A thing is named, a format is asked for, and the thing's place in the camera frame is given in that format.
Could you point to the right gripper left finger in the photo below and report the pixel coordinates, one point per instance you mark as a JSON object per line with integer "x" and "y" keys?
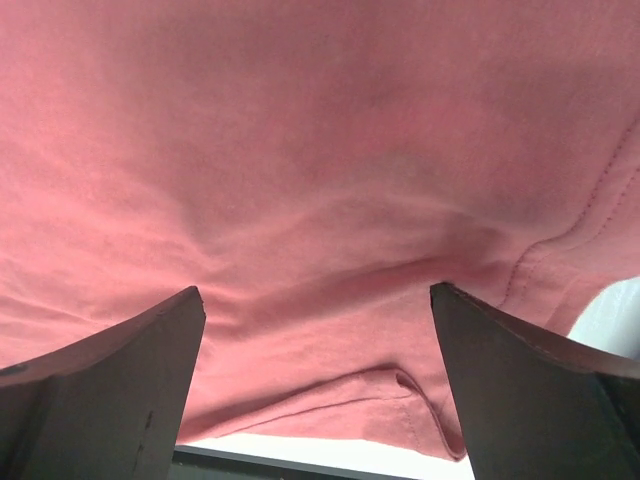
{"x": 108, "y": 406}

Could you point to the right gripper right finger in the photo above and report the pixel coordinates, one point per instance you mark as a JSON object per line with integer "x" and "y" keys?
{"x": 533, "y": 404}

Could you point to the pink red t shirt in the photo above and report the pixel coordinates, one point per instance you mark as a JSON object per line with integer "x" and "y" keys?
{"x": 313, "y": 167}

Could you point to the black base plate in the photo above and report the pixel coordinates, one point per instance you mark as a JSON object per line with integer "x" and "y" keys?
{"x": 190, "y": 462}

